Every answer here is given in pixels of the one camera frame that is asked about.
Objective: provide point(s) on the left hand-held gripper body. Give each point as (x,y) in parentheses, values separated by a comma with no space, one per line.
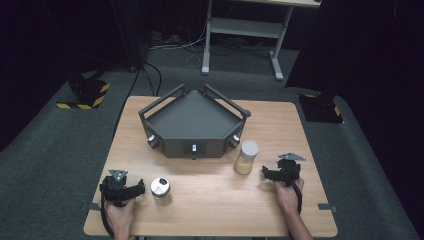
(115,193)

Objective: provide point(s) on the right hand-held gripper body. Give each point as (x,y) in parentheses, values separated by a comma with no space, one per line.
(289,170)

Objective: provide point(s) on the glass jar with metal shaker lid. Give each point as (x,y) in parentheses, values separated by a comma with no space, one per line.
(160,190)

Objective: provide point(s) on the glass jar with white lid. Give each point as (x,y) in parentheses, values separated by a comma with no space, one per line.
(247,156)

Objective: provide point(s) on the dark grey corner rack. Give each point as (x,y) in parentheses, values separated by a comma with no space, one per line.
(195,118)

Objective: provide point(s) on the person's left hand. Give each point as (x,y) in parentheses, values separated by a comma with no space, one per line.
(120,215)

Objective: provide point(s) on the person's right hand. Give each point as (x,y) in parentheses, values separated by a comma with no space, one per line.
(287,198)

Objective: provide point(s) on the grey tape strip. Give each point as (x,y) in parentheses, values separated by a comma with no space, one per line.
(327,207)
(93,206)

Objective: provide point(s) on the black yellow striped stand base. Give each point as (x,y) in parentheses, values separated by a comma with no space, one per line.
(320,108)
(88,95)

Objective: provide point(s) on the grey metal table frame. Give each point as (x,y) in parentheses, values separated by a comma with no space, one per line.
(246,28)

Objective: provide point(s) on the black stand post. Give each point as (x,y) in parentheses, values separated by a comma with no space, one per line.
(131,33)

